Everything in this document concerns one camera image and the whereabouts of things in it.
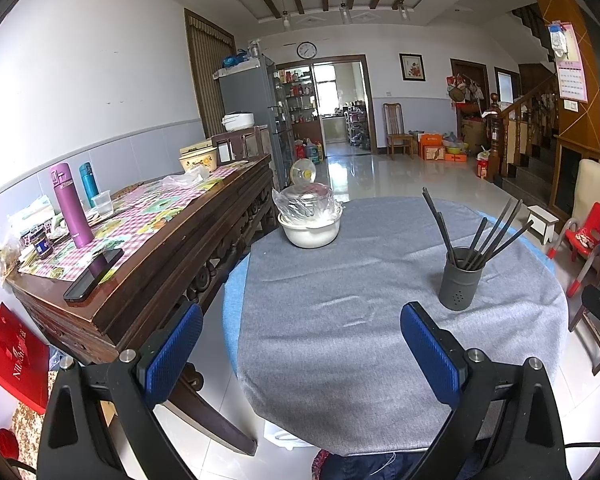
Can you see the clear plastic cup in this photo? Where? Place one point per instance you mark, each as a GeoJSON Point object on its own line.
{"type": "Point", "coordinates": [101, 205]}

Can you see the pink wall calendar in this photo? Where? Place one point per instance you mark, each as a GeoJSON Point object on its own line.
{"type": "Point", "coordinates": [571, 75]}

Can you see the black smartphone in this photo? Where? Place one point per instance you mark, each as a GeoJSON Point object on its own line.
{"type": "Point", "coordinates": [92, 277]}

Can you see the carved dark wooden sideboard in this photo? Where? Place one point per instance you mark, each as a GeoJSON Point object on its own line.
{"type": "Point", "coordinates": [170, 280]}

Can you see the yellow floral enamel basin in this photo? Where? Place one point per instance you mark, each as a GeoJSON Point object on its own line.
{"type": "Point", "coordinates": [197, 161]}

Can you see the round wall clock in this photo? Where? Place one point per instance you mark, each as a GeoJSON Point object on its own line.
{"type": "Point", "coordinates": [306, 50]}

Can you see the grey tablecloth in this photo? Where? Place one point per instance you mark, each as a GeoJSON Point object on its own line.
{"type": "Point", "coordinates": [360, 320]}

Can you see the grey refrigerator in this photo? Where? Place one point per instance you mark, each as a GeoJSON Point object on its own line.
{"type": "Point", "coordinates": [250, 95]}

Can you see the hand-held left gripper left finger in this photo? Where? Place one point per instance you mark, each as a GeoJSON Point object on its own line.
{"type": "Point", "coordinates": [172, 355]}

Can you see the purple thermos bottle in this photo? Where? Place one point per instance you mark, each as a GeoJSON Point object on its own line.
{"type": "Point", "coordinates": [72, 210]}

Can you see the clear plastic bag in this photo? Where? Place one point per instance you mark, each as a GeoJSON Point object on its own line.
{"type": "Point", "coordinates": [305, 202]}

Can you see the dark wooden chair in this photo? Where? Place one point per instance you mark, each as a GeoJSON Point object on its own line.
{"type": "Point", "coordinates": [592, 330]}

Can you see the checkered floral table cover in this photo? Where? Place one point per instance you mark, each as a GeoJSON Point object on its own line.
{"type": "Point", "coordinates": [140, 220]}

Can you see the beige armchair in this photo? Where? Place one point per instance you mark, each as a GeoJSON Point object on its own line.
{"type": "Point", "coordinates": [597, 185]}

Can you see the white rice cooker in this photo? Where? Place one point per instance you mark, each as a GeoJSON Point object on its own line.
{"type": "Point", "coordinates": [238, 121]}

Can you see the framed wall picture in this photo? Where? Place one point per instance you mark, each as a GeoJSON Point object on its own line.
{"type": "Point", "coordinates": [412, 67]}

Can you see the teal thermos bottle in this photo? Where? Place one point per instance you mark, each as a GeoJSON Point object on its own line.
{"type": "Point", "coordinates": [88, 185]}

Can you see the dark blue clothing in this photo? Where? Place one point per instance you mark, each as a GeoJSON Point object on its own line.
{"type": "Point", "coordinates": [365, 467]}

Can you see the orange cardboard box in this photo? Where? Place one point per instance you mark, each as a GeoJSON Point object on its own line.
{"type": "Point", "coordinates": [431, 147]}

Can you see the bunch of dark chopsticks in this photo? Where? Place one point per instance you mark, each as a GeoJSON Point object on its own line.
{"type": "Point", "coordinates": [472, 257]}

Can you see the glass display cabinet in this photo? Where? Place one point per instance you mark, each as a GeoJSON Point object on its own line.
{"type": "Point", "coordinates": [292, 95]}

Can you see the small white stool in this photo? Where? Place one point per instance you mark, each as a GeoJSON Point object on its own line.
{"type": "Point", "coordinates": [542, 222]}

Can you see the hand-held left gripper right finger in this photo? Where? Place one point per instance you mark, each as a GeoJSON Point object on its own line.
{"type": "Point", "coordinates": [430, 355]}

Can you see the red flat box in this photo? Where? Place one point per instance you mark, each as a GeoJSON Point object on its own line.
{"type": "Point", "coordinates": [15, 360]}

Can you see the pendant ceiling lamp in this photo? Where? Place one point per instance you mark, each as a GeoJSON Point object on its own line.
{"type": "Point", "coordinates": [284, 15]}
{"type": "Point", "coordinates": [403, 7]}
{"type": "Point", "coordinates": [343, 10]}

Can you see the light blue under cloth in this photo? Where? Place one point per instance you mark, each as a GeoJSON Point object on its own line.
{"type": "Point", "coordinates": [231, 300]}

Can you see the brown wooden door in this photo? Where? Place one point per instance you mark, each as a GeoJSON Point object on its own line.
{"type": "Point", "coordinates": [207, 75]}

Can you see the small dark jar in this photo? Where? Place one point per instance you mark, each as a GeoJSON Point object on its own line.
{"type": "Point", "coordinates": [41, 245]}

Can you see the small wooden cabinet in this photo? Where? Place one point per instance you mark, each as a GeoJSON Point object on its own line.
{"type": "Point", "coordinates": [245, 145]}

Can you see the white enamel pot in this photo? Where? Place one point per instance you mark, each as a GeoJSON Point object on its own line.
{"type": "Point", "coordinates": [310, 235]}

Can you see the grey perforated utensil holder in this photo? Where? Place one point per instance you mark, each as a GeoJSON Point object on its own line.
{"type": "Point", "coordinates": [460, 287]}

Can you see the wooden staircase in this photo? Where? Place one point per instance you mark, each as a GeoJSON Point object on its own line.
{"type": "Point", "coordinates": [530, 135]}

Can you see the red child chair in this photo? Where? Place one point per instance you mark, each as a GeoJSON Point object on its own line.
{"type": "Point", "coordinates": [587, 232]}

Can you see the small white table fan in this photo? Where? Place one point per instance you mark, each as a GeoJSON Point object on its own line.
{"type": "Point", "coordinates": [302, 174]}

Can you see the large water jug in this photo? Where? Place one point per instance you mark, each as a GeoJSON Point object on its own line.
{"type": "Point", "coordinates": [312, 150]}

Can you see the wooden dining chair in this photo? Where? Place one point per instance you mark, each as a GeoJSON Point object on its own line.
{"type": "Point", "coordinates": [397, 135]}

